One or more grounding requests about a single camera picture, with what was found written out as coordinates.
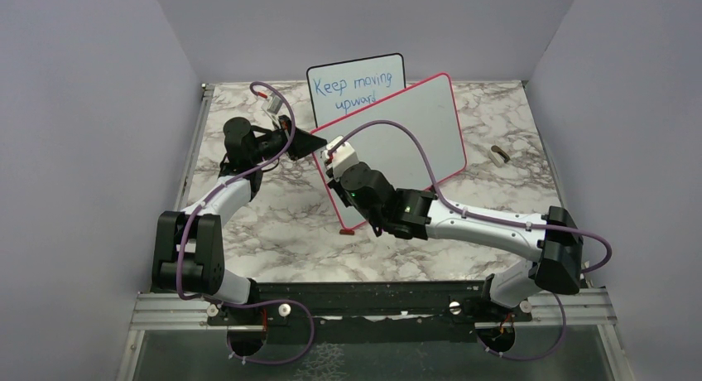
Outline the small white eraser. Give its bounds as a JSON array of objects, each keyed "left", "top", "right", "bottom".
[{"left": 488, "top": 145, "right": 511, "bottom": 167}]

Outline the pink framed whiteboard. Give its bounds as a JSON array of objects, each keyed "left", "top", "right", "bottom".
[{"left": 308, "top": 72, "right": 469, "bottom": 231}]

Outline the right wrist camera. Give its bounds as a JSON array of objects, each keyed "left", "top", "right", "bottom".
[{"left": 321, "top": 136, "right": 359, "bottom": 180}]

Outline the aluminium table frame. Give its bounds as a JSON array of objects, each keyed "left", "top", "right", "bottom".
[{"left": 115, "top": 82, "right": 637, "bottom": 381}]

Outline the black framed whiteboard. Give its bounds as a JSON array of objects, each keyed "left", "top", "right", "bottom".
[{"left": 306, "top": 52, "right": 406, "bottom": 127}]

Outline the black mounting rail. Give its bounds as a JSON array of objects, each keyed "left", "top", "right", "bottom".
[{"left": 151, "top": 277, "right": 590, "bottom": 344}]

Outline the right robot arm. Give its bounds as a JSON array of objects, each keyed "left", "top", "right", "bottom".
[{"left": 325, "top": 162, "right": 583, "bottom": 321}]

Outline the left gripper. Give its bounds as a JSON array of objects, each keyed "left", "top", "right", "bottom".
[{"left": 250, "top": 114, "right": 328, "bottom": 165}]

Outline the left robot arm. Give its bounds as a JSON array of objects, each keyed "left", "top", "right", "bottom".
[{"left": 151, "top": 115, "right": 327, "bottom": 324}]

